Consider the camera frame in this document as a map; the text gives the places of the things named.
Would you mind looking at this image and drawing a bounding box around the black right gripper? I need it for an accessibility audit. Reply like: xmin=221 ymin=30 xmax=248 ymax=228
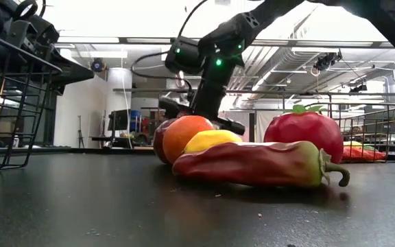
xmin=158 ymin=64 xmax=247 ymax=136

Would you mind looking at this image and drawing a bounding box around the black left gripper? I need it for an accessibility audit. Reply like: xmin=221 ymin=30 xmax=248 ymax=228
xmin=3 ymin=19 xmax=96 ymax=95

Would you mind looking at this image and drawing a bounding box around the orange fruit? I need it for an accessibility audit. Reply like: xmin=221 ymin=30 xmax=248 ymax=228
xmin=161 ymin=115 xmax=216 ymax=166

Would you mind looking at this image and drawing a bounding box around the dark red apple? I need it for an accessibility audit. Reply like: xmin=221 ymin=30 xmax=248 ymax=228
xmin=152 ymin=117 xmax=178 ymax=165

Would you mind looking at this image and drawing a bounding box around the long red chili pepper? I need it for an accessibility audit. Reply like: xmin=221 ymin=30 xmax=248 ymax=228
xmin=171 ymin=140 xmax=351 ymax=189

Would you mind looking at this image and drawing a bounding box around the red tomato with green leaf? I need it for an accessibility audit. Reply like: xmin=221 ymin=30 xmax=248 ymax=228
xmin=263 ymin=104 xmax=345 ymax=165

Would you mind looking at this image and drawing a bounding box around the yellow lemon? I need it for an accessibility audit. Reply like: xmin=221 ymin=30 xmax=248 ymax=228
xmin=182 ymin=129 xmax=243 ymax=155

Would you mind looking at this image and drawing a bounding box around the white curtain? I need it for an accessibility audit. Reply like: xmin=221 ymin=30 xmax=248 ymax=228
xmin=254 ymin=110 xmax=278 ymax=143

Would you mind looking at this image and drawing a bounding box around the black tripod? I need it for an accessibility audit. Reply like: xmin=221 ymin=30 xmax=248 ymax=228
xmin=77 ymin=115 xmax=86 ymax=149

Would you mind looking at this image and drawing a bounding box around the black background monitor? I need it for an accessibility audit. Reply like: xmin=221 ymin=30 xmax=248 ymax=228
xmin=107 ymin=109 xmax=130 ymax=132

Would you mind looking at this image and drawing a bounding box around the blue barrel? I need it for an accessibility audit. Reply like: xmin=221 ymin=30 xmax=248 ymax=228
xmin=130 ymin=109 xmax=143 ymax=134

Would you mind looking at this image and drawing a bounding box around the black table mat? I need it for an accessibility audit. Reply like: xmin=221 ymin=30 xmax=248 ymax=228
xmin=0 ymin=150 xmax=395 ymax=247

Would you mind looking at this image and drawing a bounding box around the black ceiling mounted device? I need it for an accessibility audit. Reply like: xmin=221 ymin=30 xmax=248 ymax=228
xmin=313 ymin=51 xmax=344 ymax=72

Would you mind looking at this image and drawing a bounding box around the orange carrot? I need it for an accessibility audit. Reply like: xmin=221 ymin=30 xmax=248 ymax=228
xmin=341 ymin=146 xmax=387 ymax=163

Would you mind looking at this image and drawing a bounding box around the ceiling camera with blue lens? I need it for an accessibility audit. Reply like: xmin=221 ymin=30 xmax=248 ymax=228
xmin=91 ymin=57 xmax=107 ymax=74

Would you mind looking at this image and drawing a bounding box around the black wire basket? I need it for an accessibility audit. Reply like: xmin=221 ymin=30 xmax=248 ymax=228
xmin=0 ymin=27 xmax=63 ymax=173

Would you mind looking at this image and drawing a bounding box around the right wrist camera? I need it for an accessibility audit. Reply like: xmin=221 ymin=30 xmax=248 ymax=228
xmin=164 ymin=36 xmax=206 ymax=75

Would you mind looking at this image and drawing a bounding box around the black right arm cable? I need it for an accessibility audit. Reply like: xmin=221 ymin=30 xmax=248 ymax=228
xmin=130 ymin=0 xmax=209 ymax=104

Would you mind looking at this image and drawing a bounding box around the silver ventilation duct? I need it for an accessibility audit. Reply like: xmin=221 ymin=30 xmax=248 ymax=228
xmin=226 ymin=46 xmax=322 ymax=92

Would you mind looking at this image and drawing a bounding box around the copper wire basket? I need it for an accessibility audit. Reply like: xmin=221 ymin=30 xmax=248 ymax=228
xmin=279 ymin=102 xmax=395 ymax=163

